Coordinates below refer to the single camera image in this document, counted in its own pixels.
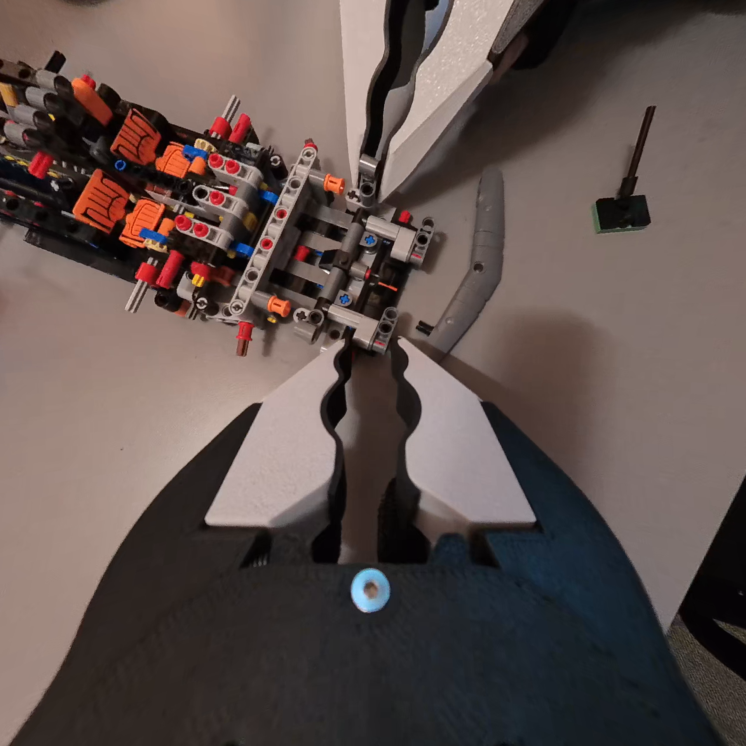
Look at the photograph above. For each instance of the lego technic car chassis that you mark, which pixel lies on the lego technic car chassis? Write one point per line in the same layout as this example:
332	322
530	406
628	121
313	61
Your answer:
280	221

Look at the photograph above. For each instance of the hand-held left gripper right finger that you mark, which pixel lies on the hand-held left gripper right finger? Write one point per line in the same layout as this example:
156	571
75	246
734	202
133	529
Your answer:
466	460

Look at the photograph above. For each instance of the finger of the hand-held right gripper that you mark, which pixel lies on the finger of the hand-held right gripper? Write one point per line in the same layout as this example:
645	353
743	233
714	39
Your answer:
460	64
358	58

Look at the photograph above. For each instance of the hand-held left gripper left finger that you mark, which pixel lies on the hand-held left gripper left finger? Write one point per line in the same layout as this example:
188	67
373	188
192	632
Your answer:
280	460

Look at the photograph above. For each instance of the grey curved lego panel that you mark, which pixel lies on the grey curved lego panel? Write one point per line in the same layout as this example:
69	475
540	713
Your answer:
486	245

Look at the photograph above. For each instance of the black axle with green brick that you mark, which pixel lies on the black axle with green brick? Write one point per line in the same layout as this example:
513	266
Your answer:
623	213

